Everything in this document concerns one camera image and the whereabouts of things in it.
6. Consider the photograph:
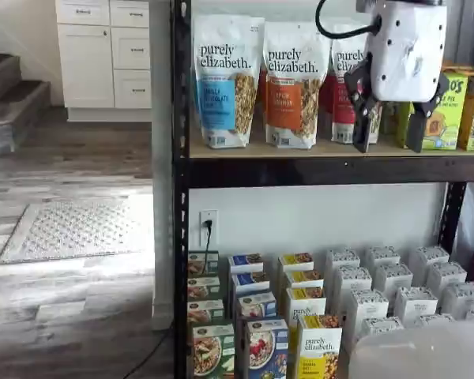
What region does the lime green snack carton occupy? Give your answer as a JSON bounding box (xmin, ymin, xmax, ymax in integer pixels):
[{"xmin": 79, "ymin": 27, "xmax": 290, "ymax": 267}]
[{"xmin": 397, "ymin": 69, "xmax": 469, "ymax": 151}]

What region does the black floor cable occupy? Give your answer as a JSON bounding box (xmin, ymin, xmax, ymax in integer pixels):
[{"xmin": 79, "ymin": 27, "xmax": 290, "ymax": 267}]
[{"xmin": 120, "ymin": 325, "xmax": 175, "ymax": 376}]

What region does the white wall outlet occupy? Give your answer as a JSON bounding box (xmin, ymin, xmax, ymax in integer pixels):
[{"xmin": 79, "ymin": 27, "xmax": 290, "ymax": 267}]
[{"xmin": 199, "ymin": 209, "xmax": 219, "ymax": 246}]

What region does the orange label granola bag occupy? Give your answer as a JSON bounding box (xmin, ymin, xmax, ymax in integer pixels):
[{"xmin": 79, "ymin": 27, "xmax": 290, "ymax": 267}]
[{"xmin": 262, "ymin": 21, "xmax": 333, "ymax": 150}]

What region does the blue white oatmeal box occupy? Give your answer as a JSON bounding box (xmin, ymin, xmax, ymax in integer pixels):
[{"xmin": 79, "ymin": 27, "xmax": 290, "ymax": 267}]
[
  {"xmin": 231, "ymin": 270, "xmax": 270, "ymax": 295},
  {"xmin": 236, "ymin": 290, "xmax": 277, "ymax": 321},
  {"xmin": 244, "ymin": 317, "xmax": 289, "ymax": 379},
  {"xmin": 228, "ymin": 253, "xmax": 265, "ymax": 276}
]

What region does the blue label granola bag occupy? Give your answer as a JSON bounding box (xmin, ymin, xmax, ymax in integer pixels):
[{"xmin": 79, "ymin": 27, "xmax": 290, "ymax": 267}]
[{"xmin": 192, "ymin": 14, "xmax": 266, "ymax": 150}]

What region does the yellow white granola box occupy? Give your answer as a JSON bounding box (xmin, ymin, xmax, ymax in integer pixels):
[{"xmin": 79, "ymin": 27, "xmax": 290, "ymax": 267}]
[
  {"xmin": 296, "ymin": 314, "xmax": 344, "ymax": 379},
  {"xmin": 283, "ymin": 269, "xmax": 325, "ymax": 291},
  {"xmin": 286, "ymin": 287, "xmax": 327, "ymax": 321},
  {"xmin": 278, "ymin": 252, "xmax": 315, "ymax": 273}
]

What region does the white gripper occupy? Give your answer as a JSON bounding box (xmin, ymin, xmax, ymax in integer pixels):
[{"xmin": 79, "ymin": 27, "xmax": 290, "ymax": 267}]
[{"xmin": 343, "ymin": 0, "xmax": 450, "ymax": 154}]

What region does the green oatmeal box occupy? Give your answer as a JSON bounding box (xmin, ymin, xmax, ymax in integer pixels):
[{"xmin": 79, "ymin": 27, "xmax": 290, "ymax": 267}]
[
  {"xmin": 187, "ymin": 275, "xmax": 221, "ymax": 302},
  {"xmin": 187, "ymin": 298, "xmax": 225, "ymax": 327},
  {"xmin": 192, "ymin": 323, "xmax": 236, "ymax": 379},
  {"xmin": 187, "ymin": 250, "xmax": 219, "ymax": 277}
]

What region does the white drawer cabinet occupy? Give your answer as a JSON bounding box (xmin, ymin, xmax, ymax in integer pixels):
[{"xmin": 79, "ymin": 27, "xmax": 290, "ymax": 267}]
[{"xmin": 55, "ymin": 0, "xmax": 153, "ymax": 122}]

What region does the dark wooden staircase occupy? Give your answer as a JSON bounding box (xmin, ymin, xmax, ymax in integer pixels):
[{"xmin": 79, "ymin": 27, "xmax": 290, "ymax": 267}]
[{"xmin": 0, "ymin": 27, "xmax": 51, "ymax": 159}]

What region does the black plug with cord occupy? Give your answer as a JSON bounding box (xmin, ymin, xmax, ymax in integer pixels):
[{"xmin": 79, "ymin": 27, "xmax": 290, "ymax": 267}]
[{"xmin": 202, "ymin": 219, "xmax": 215, "ymax": 277}]

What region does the grey patterned floor mat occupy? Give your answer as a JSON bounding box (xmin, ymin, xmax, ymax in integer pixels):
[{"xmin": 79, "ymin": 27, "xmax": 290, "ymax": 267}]
[{"xmin": 0, "ymin": 195, "xmax": 151, "ymax": 265}]

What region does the red label granola bag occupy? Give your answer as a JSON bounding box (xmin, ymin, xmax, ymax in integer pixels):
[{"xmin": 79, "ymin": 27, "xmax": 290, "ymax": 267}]
[{"xmin": 329, "ymin": 37, "xmax": 382, "ymax": 144}]

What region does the black metal shelf rack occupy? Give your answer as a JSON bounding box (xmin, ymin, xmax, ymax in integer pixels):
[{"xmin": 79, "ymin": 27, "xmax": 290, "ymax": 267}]
[{"xmin": 171, "ymin": 0, "xmax": 474, "ymax": 379}]

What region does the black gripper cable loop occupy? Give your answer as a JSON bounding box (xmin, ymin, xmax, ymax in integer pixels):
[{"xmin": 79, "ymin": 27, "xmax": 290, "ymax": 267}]
[{"xmin": 314, "ymin": 0, "xmax": 381, "ymax": 40}]

